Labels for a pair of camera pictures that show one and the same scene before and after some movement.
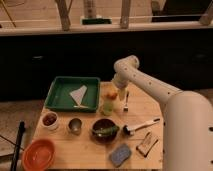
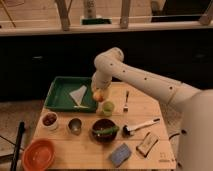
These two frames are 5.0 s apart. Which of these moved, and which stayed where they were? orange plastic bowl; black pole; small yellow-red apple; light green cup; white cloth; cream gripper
Moved: small yellow-red apple; cream gripper
Stayed: black pole; white cloth; orange plastic bowl; light green cup
